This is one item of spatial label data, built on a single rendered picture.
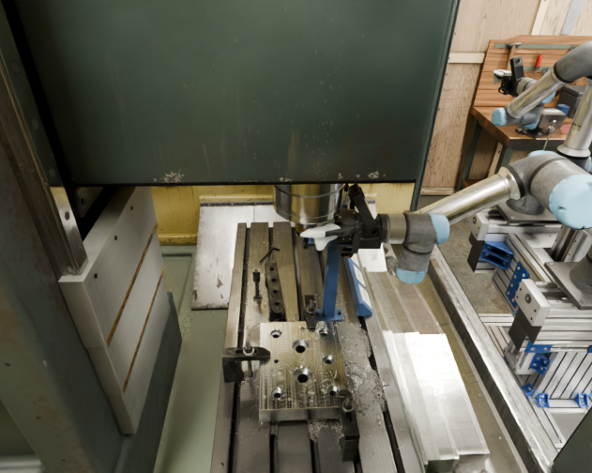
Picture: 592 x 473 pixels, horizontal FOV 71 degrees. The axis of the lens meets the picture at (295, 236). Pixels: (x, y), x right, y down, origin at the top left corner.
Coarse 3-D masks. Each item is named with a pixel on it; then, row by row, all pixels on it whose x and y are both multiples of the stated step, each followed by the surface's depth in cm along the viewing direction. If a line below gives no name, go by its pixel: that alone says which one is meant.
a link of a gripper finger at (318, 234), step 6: (312, 228) 94; (318, 228) 94; (324, 228) 94; (330, 228) 94; (336, 228) 94; (300, 234) 93; (306, 234) 93; (312, 234) 93; (318, 234) 93; (324, 234) 93; (318, 240) 95; (324, 240) 96; (318, 246) 96; (324, 246) 96
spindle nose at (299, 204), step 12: (276, 192) 89; (288, 192) 86; (300, 192) 85; (312, 192) 85; (324, 192) 85; (336, 192) 88; (276, 204) 91; (288, 204) 88; (300, 204) 86; (312, 204) 86; (324, 204) 87; (336, 204) 89; (288, 216) 90; (300, 216) 88; (312, 216) 88; (324, 216) 89
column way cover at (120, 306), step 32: (128, 192) 102; (96, 224) 90; (128, 224) 98; (96, 256) 80; (128, 256) 98; (160, 256) 128; (64, 288) 75; (96, 288) 80; (128, 288) 97; (160, 288) 130; (96, 320) 80; (128, 320) 98; (160, 320) 129; (96, 352) 86; (128, 352) 98; (128, 384) 99; (128, 416) 100
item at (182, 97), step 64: (64, 0) 59; (128, 0) 60; (192, 0) 60; (256, 0) 61; (320, 0) 61; (384, 0) 62; (448, 0) 62; (64, 64) 64; (128, 64) 65; (192, 64) 65; (256, 64) 66; (320, 64) 66; (384, 64) 67; (64, 128) 70; (128, 128) 70; (192, 128) 71; (256, 128) 72; (320, 128) 72; (384, 128) 73
